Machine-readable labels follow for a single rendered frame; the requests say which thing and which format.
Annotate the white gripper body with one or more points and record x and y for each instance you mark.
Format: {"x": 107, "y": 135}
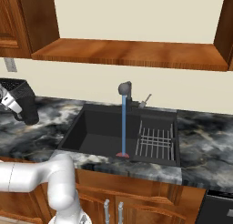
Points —
{"x": 12, "y": 102}

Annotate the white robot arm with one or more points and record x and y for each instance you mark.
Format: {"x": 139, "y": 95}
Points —
{"x": 60, "y": 185}

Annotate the black jug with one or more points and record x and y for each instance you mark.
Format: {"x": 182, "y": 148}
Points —
{"x": 29, "y": 111}

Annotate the black sink basin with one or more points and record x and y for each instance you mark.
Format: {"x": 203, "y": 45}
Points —
{"x": 100, "y": 133}

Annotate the dark grey sink faucet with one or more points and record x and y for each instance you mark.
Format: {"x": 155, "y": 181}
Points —
{"x": 125, "y": 88}

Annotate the blue water stream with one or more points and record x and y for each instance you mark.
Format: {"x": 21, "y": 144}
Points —
{"x": 123, "y": 127}

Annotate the wooden cabinet door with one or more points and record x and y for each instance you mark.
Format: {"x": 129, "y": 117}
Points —
{"x": 151, "y": 211}
{"x": 94, "y": 208}

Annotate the black dishwasher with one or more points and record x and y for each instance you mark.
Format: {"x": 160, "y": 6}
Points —
{"x": 217, "y": 208}

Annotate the grey wall outlet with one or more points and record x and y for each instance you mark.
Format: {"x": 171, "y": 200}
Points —
{"x": 10, "y": 65}

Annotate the wooden wall cabinet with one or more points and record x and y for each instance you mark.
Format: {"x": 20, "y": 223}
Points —
{"x": 225, "y": 27}
{"x": 21, "y": 21}

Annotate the wooden wall shelf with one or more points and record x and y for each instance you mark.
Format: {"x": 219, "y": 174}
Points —
{"x": 130, "y": 53}

